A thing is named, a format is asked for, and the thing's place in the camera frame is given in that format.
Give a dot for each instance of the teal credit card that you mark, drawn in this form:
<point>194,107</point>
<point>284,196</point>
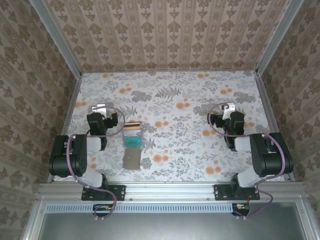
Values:
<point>132,142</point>

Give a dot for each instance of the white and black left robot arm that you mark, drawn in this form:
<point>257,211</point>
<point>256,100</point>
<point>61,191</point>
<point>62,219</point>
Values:
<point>80,155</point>

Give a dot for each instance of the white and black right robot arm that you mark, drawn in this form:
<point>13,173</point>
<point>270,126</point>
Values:
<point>270,157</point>

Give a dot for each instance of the aluminium front beam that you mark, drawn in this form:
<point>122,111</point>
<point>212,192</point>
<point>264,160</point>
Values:
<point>170,191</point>

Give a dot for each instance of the black connector box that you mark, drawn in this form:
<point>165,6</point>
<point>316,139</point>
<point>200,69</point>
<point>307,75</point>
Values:
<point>102,210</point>
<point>241,209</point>

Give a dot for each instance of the grey metal panel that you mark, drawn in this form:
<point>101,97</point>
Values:
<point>162,227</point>

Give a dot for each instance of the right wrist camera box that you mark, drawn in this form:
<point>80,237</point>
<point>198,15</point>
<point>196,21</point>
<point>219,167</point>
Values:
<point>228,110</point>

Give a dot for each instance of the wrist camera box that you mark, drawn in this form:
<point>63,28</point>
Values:
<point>100,108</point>
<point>228,110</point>

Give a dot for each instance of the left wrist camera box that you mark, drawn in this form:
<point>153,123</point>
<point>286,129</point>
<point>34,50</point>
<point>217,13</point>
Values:
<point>100,108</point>

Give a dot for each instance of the aluminium side rail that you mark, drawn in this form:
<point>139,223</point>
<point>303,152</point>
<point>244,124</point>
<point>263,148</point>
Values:
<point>266,100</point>
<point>65,125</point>

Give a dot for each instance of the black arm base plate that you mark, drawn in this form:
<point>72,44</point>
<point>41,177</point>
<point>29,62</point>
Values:
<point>221,192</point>
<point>117,192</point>

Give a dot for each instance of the aluminium corner post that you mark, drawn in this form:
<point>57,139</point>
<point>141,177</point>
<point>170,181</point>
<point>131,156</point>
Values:
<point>277,37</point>
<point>58,40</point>

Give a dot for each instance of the aluminium frame bar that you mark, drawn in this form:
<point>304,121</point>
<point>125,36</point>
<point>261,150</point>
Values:
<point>35,220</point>
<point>303,220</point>

